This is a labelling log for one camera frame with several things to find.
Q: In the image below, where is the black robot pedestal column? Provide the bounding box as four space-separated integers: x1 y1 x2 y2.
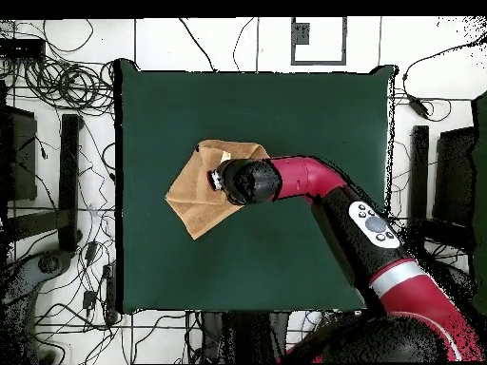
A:
199 310 290 364

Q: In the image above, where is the black cable with adapter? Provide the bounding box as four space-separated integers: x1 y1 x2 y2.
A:
400 37 487 123

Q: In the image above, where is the green cloth strip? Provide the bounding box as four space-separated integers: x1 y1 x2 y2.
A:
471 90 487 317

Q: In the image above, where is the dark green table cloth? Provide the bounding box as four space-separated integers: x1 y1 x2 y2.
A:
113 58 399 315

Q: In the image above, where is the grey square frame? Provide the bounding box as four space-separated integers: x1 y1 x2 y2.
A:
290 16 348 67

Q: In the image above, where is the black power strip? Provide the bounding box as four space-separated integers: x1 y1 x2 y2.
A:
102 261 118 324

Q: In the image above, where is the grey chair base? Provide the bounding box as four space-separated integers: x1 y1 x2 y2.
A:
0 250 73 365

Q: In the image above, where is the black upright bar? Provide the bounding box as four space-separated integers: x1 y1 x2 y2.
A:
408 125 430 259
58 113 83 252

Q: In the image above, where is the dark flat box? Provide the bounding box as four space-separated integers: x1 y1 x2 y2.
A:
0 104 39 202
433 126 477 229

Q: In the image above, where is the tan terry towel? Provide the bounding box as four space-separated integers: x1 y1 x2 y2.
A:
164 139 271 241

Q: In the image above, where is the black coiled cable bundle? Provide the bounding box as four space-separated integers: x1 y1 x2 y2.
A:
22 56 115 115

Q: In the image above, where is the small black box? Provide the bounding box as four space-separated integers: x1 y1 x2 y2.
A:
0 37 47 58

